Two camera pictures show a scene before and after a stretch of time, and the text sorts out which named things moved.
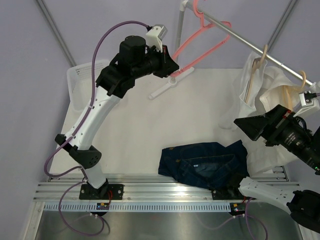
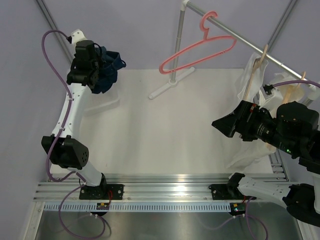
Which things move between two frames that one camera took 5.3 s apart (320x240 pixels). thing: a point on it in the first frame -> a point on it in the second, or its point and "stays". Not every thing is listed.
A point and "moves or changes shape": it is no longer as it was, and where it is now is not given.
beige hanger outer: x=290 y=91 stays
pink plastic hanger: x=225 y=25 -> x=205 y=39
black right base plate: x=228 y=193 stays
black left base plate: x=87 y=192 stays
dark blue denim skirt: x=208 y=165 moves or changes shape
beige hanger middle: x=256 y=65 stays
